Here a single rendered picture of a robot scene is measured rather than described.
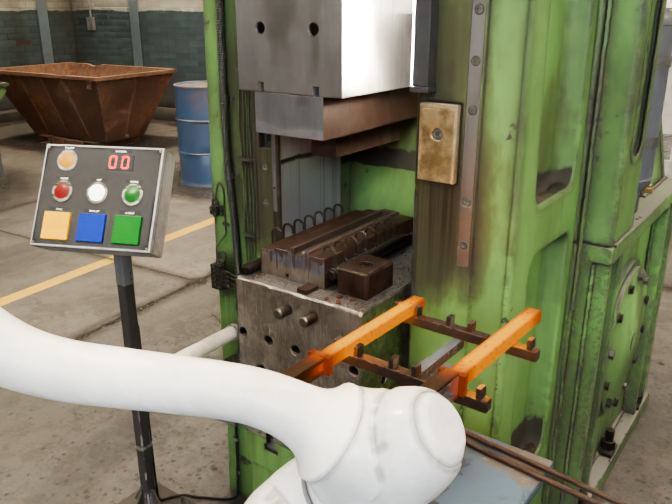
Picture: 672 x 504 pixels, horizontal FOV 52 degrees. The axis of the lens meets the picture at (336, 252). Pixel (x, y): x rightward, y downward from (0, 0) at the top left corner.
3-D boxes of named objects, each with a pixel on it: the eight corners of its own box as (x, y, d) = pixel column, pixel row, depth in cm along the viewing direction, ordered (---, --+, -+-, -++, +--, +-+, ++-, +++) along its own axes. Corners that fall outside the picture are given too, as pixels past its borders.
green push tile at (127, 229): (137, 244, 175) (141, 215, 177) (110, 243, 176) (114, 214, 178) (140, 246, 177) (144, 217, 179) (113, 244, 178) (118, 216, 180)
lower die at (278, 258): (324, 289, 164) (324, 256, 161) (261, 271, 175) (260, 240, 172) (412, 243, 196) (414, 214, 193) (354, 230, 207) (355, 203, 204)
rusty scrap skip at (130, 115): (105, 160, 729) (95, 77, 701) (-6, 142, 821) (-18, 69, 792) (183, 141, 827) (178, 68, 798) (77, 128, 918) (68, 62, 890)
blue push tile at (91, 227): (100, 242, 177) (105, 214, 179) (74, 240, 178) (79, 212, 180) (104, 243, 179) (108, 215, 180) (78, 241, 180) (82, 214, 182)
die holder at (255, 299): (358, 481, 167) (360, 313, 151) (243, 428, 187) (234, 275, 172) (462, 384, 209) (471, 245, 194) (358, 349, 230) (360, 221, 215)
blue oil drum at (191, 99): (215, 191, 609) (209, 88, 579) (166, 182, 637) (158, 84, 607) (256, 177, 656) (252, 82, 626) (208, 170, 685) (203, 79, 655)
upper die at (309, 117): (323, 141, 152) (323, 97, 149) (255, 132, 163) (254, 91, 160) (417, 117, 184) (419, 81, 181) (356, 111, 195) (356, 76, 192)
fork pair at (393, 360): (415, 378, 117) (416, 367, 116) (387, 368, 120) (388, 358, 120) (475, 329, 134) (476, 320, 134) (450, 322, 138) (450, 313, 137)
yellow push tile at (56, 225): (65, 240, 179) (70, 212, 180) (39, 238, 180) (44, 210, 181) (69, 241, 181) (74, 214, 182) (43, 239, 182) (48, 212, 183)
